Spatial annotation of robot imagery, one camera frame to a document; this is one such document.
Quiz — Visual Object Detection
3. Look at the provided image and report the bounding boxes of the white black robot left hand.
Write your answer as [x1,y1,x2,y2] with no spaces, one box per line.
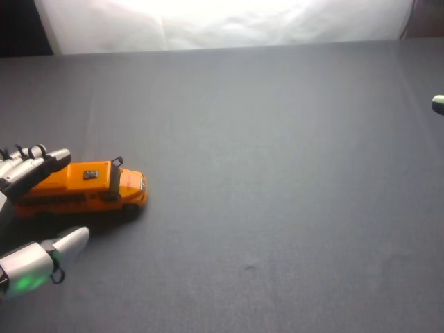
[0,144,91,301]

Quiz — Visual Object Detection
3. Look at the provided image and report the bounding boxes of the yellow toy school bus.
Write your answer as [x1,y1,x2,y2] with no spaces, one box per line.
[13,156,151,220]

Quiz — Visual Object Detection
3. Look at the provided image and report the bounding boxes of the grey table cloth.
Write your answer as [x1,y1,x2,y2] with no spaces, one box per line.
[0,40,444,333]

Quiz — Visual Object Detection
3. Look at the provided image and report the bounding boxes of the white backdrop sheet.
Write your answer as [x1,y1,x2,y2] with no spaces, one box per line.
[33,0,416,56]

